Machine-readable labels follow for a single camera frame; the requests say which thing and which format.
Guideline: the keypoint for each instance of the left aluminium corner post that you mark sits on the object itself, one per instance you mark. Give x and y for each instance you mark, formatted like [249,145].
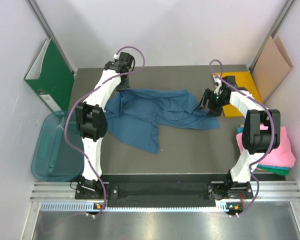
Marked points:
[47,30]

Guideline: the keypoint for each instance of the teal transparent plastic bin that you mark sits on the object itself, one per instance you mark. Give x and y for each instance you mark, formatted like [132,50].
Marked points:
[54,160]

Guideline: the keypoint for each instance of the aluminium front rail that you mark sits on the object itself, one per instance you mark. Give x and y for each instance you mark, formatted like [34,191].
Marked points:
[272,214]

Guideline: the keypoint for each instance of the blue t shirt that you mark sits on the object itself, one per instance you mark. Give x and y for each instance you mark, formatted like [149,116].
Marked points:
[134,116]

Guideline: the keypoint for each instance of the green ring binder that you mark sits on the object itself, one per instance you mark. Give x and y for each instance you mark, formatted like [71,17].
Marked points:
[50,78]

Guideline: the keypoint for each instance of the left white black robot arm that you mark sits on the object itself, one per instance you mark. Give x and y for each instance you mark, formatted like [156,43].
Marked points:
[92,124]

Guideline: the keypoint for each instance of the pink folded t shirt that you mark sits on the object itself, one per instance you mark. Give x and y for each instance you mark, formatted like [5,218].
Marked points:
[281,157]

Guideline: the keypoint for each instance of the yellow padded envelope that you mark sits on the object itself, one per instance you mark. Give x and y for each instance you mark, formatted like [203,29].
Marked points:
[245,85]

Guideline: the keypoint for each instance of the green folded t shirt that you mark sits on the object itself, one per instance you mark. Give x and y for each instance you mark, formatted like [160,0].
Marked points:
[277,171]

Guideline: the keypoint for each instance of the grey slotted cable duct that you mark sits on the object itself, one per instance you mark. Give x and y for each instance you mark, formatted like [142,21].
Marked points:
[93,207]

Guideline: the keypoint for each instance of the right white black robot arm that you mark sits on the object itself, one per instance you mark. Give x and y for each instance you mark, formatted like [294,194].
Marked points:
[261,133]

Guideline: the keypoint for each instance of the brown cardboard folder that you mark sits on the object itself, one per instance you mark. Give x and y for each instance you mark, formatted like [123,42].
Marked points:
[272,67]

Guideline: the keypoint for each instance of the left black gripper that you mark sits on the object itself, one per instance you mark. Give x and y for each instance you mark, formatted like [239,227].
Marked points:
[123,86]

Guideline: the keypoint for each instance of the aluminium corner post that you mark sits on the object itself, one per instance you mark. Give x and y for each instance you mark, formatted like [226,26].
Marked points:
[284,12]
[47,30]

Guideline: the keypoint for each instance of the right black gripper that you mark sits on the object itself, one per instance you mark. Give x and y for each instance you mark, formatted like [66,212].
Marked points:
[213,111]

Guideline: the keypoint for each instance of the right aluminium corner post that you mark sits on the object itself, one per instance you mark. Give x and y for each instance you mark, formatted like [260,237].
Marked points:
[284,12]

